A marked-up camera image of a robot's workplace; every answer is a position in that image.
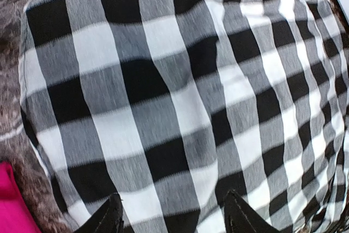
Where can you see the black white plaid shirt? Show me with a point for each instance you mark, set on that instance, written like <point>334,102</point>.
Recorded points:
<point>173,103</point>

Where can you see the folded red t-shirt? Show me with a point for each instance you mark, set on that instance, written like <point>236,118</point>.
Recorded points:
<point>15,216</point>

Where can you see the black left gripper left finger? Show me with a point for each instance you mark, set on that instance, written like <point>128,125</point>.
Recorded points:
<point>107,219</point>

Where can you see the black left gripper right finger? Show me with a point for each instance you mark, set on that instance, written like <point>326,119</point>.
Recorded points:
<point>239,217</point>

